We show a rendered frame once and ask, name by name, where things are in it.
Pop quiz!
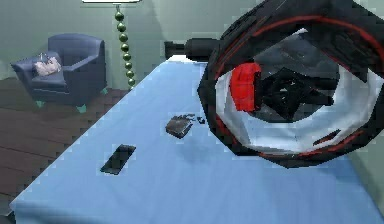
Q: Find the black red white round object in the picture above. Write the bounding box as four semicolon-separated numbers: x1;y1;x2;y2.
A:
197;0;384;169

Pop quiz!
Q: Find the dark grey flat object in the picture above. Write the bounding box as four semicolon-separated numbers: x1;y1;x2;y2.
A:
165;113;207;140

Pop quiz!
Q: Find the green beaded floor lamp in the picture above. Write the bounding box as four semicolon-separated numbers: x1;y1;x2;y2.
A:
81;0;143;91

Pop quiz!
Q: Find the black cylinder rod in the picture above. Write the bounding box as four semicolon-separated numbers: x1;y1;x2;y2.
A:
163;37;222;63

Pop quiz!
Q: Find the dark blue armchair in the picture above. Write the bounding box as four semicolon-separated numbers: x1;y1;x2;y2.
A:
10;32;110;115

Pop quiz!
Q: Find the black phone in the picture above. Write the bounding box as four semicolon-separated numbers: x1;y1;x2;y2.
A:
99;143;137;177

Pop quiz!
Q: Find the blue bed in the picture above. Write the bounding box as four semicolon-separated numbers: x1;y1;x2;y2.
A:
9;54;384;224

